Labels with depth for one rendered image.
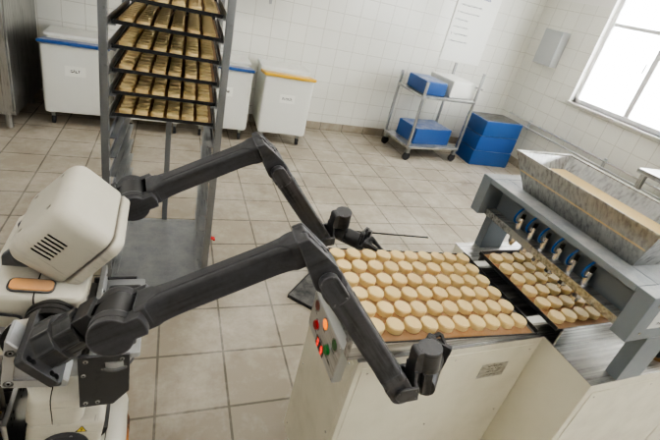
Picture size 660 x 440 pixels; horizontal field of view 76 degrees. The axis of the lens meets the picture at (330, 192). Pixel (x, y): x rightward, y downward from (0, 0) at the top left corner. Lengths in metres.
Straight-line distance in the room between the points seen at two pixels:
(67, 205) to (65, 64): 3.59
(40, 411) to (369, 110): 4.95
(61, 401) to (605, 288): 1.51
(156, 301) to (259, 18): 4.37
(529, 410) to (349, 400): 0.69
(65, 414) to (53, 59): 3.57
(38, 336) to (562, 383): 1.42
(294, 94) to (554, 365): 3.59
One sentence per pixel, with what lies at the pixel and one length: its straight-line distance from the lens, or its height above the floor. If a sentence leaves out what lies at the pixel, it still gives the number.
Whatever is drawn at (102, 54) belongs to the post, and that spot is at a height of 1.29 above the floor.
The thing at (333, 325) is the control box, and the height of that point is 0.84.
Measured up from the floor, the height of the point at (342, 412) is 0.62.
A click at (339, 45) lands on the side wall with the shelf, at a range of 5.25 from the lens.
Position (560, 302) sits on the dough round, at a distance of 1.69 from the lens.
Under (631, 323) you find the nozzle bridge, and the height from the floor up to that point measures 1.08.
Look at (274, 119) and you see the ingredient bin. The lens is 4.58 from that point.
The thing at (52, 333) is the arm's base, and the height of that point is 1.10.
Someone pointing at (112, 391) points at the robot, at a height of 0.80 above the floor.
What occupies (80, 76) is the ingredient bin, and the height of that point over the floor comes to 0.49.
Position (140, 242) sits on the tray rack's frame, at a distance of 2.70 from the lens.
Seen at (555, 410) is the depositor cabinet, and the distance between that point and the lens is 1.69.
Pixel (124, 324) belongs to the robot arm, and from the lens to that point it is 0.82.
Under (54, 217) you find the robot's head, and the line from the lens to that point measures 0.90.
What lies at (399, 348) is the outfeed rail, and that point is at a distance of 1.27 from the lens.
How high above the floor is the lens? 1.72
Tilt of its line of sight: 26 degrees down
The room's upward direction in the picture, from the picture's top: 14 degrees clockwise
